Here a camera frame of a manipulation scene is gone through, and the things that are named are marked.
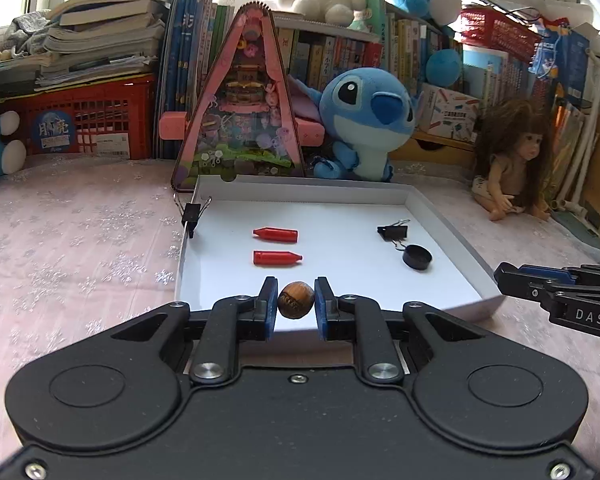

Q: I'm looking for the red bullet-shaped plastic piece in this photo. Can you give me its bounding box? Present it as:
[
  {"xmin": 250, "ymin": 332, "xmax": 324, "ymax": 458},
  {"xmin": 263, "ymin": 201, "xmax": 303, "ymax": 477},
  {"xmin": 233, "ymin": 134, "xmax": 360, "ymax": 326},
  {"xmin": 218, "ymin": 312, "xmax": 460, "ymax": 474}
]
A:
[
  {"xmin": 253, "ymin": 250, "xmax": 303, "ymax": 266},
  {"xmin": 253, "ymin": 227, "xmax": 299, "ymax": 242}
]

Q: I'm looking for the wooden shelf drawer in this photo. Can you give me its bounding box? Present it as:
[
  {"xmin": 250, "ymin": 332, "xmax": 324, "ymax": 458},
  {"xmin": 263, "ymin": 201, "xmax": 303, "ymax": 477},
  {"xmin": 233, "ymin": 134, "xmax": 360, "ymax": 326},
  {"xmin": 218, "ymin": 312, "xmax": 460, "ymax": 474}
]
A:
[{"xmin": 412, "ymin": 127, "xmax": 478, "ymax": 163}]

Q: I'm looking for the row of thin blue books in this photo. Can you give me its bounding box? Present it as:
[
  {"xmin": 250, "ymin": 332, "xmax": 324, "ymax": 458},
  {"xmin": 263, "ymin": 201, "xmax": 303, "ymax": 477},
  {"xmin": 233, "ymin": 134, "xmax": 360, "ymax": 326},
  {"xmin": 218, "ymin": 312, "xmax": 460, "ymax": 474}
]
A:
[{"xmin": 157, "ymin": 0, "xmax": 217, "ymax": 158}]

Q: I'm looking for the small black binder clip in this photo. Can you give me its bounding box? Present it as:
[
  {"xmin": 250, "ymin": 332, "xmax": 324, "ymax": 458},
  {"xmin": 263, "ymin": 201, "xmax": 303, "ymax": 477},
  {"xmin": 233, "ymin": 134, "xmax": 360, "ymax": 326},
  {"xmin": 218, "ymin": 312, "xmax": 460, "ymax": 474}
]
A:
[{"xmin": 172, "ymin": 192, "xmax": 212, "ymax": 238}]

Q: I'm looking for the red plastic crate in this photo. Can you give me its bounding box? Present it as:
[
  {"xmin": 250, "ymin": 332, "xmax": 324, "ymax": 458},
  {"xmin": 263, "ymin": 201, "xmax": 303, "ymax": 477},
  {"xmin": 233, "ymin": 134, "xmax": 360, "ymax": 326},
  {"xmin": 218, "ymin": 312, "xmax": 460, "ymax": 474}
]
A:
[{"xmin": 0, "ymin": 72, "xmax": 156, "ymax": 161}]

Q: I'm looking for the red plastic basket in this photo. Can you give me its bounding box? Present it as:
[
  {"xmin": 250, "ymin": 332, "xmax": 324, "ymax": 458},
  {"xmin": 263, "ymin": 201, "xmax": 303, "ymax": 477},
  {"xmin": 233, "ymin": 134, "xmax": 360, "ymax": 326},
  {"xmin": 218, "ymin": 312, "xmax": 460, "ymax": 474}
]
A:
[{"xmin": 460, "ymin": 5, "xmax": 543, "ymax": 61}]

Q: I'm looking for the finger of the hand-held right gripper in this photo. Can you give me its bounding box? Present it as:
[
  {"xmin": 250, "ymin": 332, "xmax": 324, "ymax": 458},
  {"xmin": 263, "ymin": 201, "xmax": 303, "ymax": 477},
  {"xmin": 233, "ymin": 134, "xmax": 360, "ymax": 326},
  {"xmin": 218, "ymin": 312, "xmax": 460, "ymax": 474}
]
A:
[
  {"xmin": 494, "ymin": 262, "xmax": 571, "ymax": 311},
  {"xmin": 521, "ymin": 265, "xmax": 600, "ymax": 283}
]

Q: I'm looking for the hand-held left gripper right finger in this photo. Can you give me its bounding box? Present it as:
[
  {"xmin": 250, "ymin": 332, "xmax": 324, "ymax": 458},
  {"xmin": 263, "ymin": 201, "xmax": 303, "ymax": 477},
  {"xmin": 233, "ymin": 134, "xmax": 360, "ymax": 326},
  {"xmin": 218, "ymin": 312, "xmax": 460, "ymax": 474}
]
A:
[{"xmin": 314, "ymin": 276, "xmax": 486, "ymax": 386}]

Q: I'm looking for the blue printed hanging bag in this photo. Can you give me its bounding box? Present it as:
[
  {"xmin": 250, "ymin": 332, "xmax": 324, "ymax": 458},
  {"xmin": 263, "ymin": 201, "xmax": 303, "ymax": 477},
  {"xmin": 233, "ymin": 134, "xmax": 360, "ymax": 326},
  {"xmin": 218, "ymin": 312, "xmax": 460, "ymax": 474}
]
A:
[{"xmin": 530, "ymin": 20, "xmax": 593, "ymax": 91}]

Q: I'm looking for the brown walnut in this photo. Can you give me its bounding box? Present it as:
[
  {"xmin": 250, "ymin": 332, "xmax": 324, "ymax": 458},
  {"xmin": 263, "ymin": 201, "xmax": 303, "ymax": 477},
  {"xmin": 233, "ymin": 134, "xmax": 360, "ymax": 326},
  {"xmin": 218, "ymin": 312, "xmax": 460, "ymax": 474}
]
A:
[{"xmin": 277, "ymin": 281, "xmax": 316, "ymax": 320}]

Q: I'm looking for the pink triangular toy house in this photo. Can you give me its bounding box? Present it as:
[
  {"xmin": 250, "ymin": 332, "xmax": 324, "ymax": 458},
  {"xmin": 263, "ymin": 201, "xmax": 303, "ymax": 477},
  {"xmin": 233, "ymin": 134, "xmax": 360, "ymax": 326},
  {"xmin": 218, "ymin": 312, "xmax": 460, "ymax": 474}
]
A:
[{"xmin": 157, "ymin": 2, "xmax": 326, "ymax": 193}]

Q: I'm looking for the large black binder clip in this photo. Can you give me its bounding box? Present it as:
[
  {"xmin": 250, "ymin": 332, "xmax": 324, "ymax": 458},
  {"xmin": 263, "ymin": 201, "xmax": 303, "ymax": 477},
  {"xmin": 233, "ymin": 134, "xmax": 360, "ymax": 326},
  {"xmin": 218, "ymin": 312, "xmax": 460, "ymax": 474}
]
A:
[{"xmin": 377, "ymin": 219, "xmax": 412, "ymax": 251}]

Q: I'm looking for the blue alien plush toy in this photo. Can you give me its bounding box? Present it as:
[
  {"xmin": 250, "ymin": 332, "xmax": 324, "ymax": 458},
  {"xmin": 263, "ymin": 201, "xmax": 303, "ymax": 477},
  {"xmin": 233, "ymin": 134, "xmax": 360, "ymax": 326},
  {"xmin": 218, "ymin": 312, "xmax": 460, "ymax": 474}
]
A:
[{"xmin": 287, "ymin": 67, "xmax": 421, "ymax": 182}]

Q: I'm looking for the brown-haired baby doll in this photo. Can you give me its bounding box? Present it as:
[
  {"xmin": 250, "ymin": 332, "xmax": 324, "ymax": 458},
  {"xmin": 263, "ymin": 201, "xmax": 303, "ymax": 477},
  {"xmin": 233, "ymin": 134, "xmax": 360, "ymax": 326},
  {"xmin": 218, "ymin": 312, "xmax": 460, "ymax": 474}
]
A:
[{"xmin": 472, "ymin": 97, "xmax": 556, "ymax": 223}]

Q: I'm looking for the white plastic pipe frame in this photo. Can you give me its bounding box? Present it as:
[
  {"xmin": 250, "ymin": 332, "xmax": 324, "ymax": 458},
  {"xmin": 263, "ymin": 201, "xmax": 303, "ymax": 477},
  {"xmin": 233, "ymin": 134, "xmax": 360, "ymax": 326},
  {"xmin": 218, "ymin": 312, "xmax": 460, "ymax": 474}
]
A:
[{"xmin": 555, "ymin": 60, "xmax": 600, "ymax": 221}]

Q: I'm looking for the stack of books and papers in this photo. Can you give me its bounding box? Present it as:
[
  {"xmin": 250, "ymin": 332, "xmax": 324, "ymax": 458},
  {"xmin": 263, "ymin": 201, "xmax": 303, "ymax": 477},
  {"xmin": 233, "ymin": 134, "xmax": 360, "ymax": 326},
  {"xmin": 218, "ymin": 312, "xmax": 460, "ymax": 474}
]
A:
[{"xmin": 5, "ymin": 0, "xmax": 173, "ymax": 93}]

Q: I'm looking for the row of shelved books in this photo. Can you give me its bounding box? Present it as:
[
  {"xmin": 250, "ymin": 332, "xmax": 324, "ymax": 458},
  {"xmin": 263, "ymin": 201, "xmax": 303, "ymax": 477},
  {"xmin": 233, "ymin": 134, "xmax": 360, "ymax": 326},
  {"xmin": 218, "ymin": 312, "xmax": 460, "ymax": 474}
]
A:
[{"xmin": 212, "ymin": 2, "xmax": 556, "ymax": 126}]

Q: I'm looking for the black round plastic cap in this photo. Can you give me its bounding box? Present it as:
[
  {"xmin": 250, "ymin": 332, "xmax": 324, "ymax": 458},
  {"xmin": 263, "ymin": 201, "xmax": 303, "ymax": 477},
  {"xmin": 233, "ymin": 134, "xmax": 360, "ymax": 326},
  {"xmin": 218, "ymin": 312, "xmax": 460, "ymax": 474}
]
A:
[{"xmin": 402, "ymin": 244, "xmax": 433, "ymax": 271}]

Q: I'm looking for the white cardboard box tray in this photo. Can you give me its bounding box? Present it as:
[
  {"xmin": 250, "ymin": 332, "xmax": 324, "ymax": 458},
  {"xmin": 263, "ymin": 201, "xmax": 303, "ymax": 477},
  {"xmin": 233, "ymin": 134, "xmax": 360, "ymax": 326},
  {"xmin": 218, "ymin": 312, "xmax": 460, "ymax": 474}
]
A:
[{"xmin": 174, "ymin": 175, "xmax": 507, "ymax": 336}]

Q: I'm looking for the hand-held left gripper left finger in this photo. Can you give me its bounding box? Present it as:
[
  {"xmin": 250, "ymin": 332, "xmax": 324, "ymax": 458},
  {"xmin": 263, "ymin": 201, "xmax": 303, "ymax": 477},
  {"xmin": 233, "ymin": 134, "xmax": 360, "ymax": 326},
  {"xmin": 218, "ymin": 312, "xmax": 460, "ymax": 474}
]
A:
[{"xmin": 107, "ymin": 276, "xmax": 280, "ymax": 386}]

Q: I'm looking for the white printed cardboard box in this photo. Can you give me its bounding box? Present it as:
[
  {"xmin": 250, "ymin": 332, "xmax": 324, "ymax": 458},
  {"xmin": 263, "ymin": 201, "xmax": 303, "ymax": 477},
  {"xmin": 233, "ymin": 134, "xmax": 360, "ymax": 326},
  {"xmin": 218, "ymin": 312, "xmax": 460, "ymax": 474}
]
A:
[{"xmin": 420, "ymin": 84, "xmax": 481, "ymax": 143}]

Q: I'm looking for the pink snowflake tablecloth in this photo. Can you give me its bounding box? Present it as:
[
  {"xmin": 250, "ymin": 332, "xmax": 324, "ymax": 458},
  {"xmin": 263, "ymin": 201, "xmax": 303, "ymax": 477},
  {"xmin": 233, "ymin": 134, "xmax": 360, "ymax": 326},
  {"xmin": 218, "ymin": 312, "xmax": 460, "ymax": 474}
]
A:
[{"xmin": 0, "ymin": 152, "xmax": 600, "ymax": 461}]

